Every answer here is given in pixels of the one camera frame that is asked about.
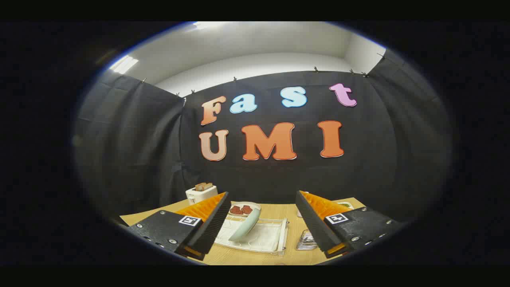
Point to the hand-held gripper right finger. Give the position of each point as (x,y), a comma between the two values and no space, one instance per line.
(314,227)

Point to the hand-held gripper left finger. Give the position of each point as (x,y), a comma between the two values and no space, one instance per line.
(213,227)

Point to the light green plate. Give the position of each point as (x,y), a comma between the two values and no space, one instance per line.
(247,227)

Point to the white divided condiment dish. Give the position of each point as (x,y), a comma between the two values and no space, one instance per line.
(346,205)

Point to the white plate with meat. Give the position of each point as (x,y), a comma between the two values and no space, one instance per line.
(255,206)

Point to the red meat piece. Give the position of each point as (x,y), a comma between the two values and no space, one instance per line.
(247,209)
(236,210)

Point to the white toaster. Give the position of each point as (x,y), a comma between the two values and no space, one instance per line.
(201,195)

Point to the toast slices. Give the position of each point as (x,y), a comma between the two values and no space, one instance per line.
(203,186)

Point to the black backdrop cloth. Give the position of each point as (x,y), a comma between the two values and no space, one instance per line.
(279,179)

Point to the ceiling light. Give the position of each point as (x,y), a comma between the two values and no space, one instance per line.
(124,64)

